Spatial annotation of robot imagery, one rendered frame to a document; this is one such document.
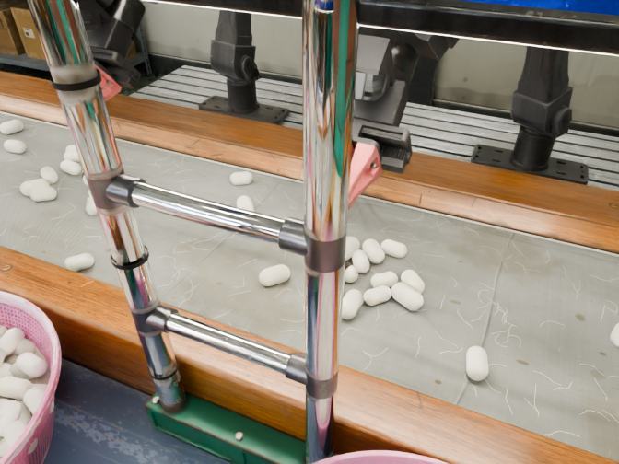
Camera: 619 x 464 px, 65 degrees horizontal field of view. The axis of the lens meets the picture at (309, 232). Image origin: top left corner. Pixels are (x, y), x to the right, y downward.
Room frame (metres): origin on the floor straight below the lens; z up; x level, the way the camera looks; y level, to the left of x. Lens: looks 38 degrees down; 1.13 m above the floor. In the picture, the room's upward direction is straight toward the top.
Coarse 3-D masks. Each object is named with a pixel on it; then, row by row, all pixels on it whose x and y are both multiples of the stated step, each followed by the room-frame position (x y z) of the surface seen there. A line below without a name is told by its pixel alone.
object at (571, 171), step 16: (528, 128) 0.78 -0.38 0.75; (528, 144) 0.76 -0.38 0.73; (544, 144) 0.75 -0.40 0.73; (480, 160) 0.78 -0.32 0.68; (496, 160) 0.79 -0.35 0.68; (512, 160) 0.77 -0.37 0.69; (528, 160) 0.75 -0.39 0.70; (544, 160) 0.75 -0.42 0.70; (560, 160) 0.78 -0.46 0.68; (544, 176) 0.74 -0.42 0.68; (560, 176) 0.73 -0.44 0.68; (576, 176) 0.73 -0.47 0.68
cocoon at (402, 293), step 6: (402, 282) 0.38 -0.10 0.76; (396, 288) 0.37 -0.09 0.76; (402, 288) 0.37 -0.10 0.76; (408, 288) 0.37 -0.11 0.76; (396, 294) 0.37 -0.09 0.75; (402, 294) 0.37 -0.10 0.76; (408, 294) 0.36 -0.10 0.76; (414, 294) 0.36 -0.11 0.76; (420, 294) 0.36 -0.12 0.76; (396, 300) 0.37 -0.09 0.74; (402, 300) 0.36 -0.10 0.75; (408, 300) 0.36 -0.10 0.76; (414, 300) 0.36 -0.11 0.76; (420, 300) 0.36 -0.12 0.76; (408, 306) 0.35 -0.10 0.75; (414, 306) 0.35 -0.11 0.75; (420, 306) 0.35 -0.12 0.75
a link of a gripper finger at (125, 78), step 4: (108, 68) 0.75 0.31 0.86; (112, 68) 0.75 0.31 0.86; (116, 68) 0.75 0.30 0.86; (120, 68) 0.75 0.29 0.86; (112, 72) 0.75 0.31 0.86; (116, 72) 0.74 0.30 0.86; (120, 72) 0.74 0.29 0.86; (124, 72) 0.74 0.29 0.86; (128, 72) 0.74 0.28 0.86; (116, 76) 0.74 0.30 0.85; (120, 76) 0.74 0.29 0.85; (124, 76) 0.74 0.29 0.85; (128, 76) 0.73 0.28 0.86; (116, 80) 0.74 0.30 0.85; (120, 80) 0.74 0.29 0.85; (124, 80) 0.73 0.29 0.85; (128, 80) 0.73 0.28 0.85; (132, 80) 0.74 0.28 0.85; (120, 84) 0.74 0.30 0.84; (124, 84) 0.74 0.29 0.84; (128, 84) 0.73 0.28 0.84; (132, 84) 0.74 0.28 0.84; (132, 88) 0.74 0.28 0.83
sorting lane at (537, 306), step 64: (64, 128) 0.79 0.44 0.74; (0, 192) 0.59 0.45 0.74; (64, 192) 0.59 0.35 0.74; (192, 192) 0.59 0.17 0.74; (256, 192) 0.59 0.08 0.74; (64, 256) 0.45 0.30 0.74; (192, 256) 0.45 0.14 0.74; (256, 256) 0.45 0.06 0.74; (448, 256) 0.45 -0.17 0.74; (512, 256) 0.45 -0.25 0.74; (576, 256) 0.45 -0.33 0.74; (256, 320) 0.34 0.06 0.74; (384, 320) 0.34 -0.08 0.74; (448, 320) 0.34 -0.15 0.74; (512, 320) 0.34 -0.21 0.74; (576, 320) 0.34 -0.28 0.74; (448, 384) 0.27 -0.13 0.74; (512, 384) 0.27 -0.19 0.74; (576, 384) 0.27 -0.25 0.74
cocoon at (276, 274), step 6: (282, 264) 0.41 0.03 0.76; (264, 270) 0.40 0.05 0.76; (270, 270) 0.40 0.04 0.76; (276, 270) 0.40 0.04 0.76; (282, 270) 0.40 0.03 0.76; (288, 270) 0.41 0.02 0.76; (264, 276) 0.39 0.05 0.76; (270, 276) 0.39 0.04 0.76; (276, 276) 0.39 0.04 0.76; (282, 276) 0.40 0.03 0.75; (288, 276) 0.40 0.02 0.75; (264, 282) 0.39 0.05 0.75; (270, 282) 0.39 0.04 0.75; (276, 282) 0.39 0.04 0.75; (282, 282) 0.40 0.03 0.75
